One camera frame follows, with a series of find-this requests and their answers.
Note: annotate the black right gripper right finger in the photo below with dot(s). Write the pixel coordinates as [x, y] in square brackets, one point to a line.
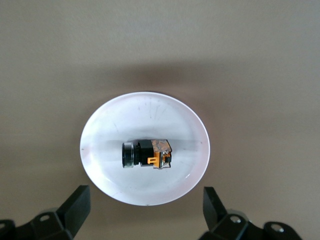
[218, 217]

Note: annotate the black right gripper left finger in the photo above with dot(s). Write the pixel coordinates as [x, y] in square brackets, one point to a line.
[72, 215]

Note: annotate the orange and black push-button switch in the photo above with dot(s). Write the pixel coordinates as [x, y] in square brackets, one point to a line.
[150, 152]

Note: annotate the pink round plate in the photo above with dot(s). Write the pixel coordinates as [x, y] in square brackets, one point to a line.
[145, 117]

